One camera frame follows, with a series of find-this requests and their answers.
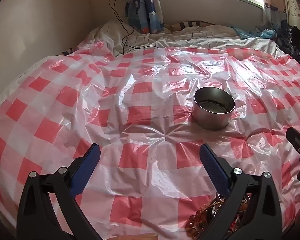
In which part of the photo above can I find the round metal tin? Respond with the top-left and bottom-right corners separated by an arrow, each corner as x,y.
193,87 -> 236,131

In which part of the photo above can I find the blue plastic bag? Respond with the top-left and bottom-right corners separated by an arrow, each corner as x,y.
234,27 -> 277,40

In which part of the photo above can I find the red white checked plastic sheet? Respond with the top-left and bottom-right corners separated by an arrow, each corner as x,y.
0,41 -> 300,240

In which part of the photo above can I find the dark striped pillow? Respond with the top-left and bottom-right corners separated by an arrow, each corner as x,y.
171,21 -> 213,33

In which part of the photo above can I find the blue printed curtain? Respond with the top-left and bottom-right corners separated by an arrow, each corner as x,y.
125,0 -> 165,33

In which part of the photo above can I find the black puffy jacket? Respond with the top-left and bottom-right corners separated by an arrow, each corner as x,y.
276,25 -> 300,72

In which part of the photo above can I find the white striped bedsheet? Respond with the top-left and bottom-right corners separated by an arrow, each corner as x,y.
76,20 -> 278,57

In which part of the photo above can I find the black charging cable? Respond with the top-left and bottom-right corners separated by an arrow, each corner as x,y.
108,0 -> 160,55

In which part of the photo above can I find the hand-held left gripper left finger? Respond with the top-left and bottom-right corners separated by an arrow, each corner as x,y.
16,143 -> 102,240

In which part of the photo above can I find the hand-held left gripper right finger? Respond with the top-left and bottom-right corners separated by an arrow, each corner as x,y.
199,144 -> 283,240

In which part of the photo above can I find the amber bead bracelet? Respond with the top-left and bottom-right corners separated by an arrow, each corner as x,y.
185,206 -> 215,239

